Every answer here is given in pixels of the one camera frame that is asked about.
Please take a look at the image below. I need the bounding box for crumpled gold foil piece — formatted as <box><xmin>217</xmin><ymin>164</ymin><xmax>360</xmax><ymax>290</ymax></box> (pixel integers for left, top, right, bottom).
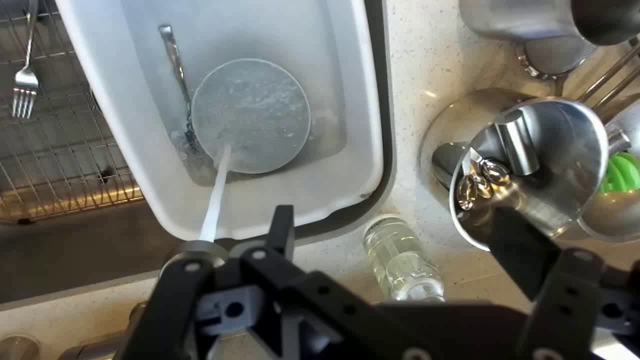
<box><xmin>458</xmin><ymin>154</ymin><xmax>517</xmax><ymax>213</ymax></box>

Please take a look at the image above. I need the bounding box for large shiny steel bowl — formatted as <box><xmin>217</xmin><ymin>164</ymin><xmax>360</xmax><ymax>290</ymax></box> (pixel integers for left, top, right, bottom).
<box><xmin>449</xmin><ymin>99</ymin><xmax>613</xmax><ymax>256</ymax></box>

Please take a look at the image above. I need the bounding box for steel bowl with green scrubber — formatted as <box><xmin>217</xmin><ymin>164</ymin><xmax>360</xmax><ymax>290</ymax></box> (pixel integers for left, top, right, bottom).
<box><xmin>579</xmin><ymin>99</ymin><xmax>640</xmax><ymax>245</ymax></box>

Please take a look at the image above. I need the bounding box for steel pot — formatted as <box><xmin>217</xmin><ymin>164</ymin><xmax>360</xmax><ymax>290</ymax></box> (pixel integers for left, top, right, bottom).
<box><xmin>458</xmin><ymin>0</ymin><xmax>601</xmax><ymax>80</ymax></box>

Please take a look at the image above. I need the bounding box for thin metal rod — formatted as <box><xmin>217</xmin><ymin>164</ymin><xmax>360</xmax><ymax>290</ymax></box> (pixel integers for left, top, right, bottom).
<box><xmin>579</xmin><ymin>41</ymin><xmax>640</xmax><ymax>112</ymax></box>

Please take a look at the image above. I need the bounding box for round steel plate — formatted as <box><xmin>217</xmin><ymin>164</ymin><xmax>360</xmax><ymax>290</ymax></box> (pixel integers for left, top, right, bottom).
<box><xmin>419</xmin><ymin>89</ymin><xmax>537</xmax><ymax>222</ymax></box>

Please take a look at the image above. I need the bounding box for wire sink grid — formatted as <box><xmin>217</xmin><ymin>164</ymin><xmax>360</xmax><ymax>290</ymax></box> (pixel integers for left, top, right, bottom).
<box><xmin>0</xmin><ymin>0</ymin><xmax>147</xmax><ymax>227</ymax></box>

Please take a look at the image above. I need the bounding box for running water stream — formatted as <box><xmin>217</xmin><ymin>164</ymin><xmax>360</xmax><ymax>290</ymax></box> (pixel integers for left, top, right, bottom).
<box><xmin>198</xmin><ymin>143</ymin><xmax>234</xmax><ymax>245</ymax></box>

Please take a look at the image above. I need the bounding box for green scrubber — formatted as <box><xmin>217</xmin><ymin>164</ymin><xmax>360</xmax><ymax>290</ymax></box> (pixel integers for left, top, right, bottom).
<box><xmin>599</xmin><ymin>151</ymin><xmax>640</xmax><ymax>197</ymax></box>

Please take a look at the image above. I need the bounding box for white plastic wash basin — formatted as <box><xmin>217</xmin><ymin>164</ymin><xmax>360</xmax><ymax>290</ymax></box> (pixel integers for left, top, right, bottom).
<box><xmin>57</xmin><ymin>0</ymin><xmax>388</xmax><ymax>245</ymax></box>

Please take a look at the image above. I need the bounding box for dark metal cup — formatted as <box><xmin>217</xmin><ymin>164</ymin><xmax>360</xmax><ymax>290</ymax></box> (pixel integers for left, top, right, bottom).
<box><xmin>570</xmin><ymin>0</ymin><xmax>640</xmax><ymax>49</ymax></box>

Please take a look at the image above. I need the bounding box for round grey plate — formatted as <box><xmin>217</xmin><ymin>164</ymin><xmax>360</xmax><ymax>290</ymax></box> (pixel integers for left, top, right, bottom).
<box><xmin>191</xmin><ymin>57</ymin><xmax>314</xmax><ymax>176</ymax></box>

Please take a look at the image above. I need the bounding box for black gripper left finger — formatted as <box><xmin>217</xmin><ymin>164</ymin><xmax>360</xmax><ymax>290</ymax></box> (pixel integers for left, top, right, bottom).
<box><xmin>117</xmin><ymin>204</ymin><xmax>416</xmax><ymax>360</ymax></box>

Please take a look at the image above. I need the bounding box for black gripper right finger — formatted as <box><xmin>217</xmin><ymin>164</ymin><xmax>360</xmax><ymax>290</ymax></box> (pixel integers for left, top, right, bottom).
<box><xmin>488</xmin><ymin>207</ymin><xmax>640</xmax><ymax>360</ymax></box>

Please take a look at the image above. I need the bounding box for silver metal fork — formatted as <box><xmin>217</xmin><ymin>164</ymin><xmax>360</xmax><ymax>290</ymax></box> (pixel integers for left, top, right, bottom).
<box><xmin>10</xmin><ymin>0</ymin><xmax>41</xmax><ymax>122</ymax></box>

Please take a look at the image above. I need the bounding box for clear glass bottle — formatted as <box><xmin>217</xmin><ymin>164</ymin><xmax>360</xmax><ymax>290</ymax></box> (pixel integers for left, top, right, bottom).
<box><xmin>363</xmin><ymin>214</ymin><xmax>449</xmax><ymax>304</ymax></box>

